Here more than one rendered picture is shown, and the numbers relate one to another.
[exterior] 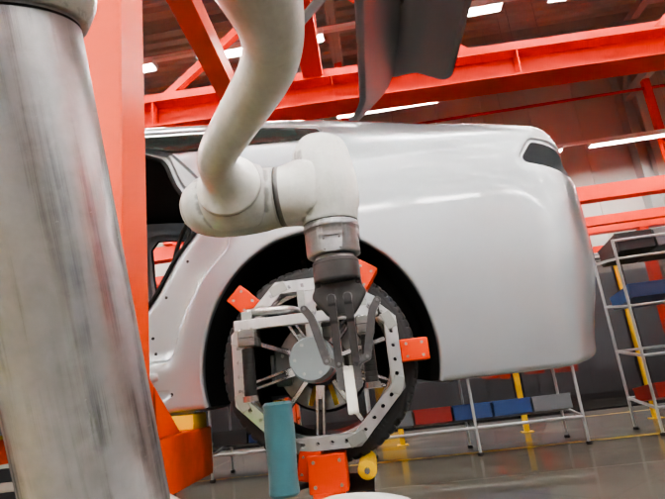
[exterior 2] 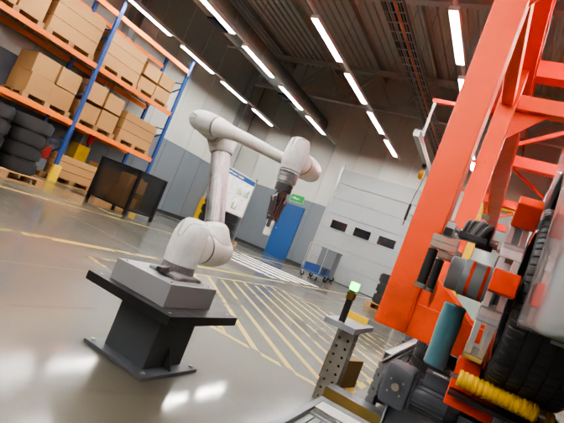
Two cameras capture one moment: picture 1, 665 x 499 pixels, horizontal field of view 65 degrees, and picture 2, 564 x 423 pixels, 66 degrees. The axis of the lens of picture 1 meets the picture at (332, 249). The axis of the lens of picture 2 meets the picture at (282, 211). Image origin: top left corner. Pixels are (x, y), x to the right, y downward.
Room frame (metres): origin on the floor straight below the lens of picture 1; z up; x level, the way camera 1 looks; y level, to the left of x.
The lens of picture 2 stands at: (1.59, -1.72, 0.73)
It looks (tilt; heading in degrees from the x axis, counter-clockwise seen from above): 3 degrees up; 114
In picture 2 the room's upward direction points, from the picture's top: 22 degrees clockwise
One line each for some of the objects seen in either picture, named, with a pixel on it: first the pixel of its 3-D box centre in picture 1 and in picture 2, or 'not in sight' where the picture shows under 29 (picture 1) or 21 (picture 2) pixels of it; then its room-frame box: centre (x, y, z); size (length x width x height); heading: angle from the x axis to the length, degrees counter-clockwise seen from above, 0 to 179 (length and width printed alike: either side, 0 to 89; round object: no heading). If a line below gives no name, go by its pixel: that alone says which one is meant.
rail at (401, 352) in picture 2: not in sight; (413, 354); (1.46, 1.87, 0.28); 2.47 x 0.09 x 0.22; 87
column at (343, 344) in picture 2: not in sight; (336, 362); (1.15, 0.73, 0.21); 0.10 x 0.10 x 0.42; 87
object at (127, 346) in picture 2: not in sight; (154, 326); (0.46, 0.00, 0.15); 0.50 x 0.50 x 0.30; 85
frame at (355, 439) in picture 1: (317, 360); (496, 288); (1.72, 0.09, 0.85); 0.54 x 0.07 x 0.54; 87
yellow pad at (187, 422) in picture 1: (180, 422); not in sight; (1.87, 0.59, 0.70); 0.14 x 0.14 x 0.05; 87
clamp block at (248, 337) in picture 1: (249, 338); (449, 255); (1.52, 0.27, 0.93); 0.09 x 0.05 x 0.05; 177
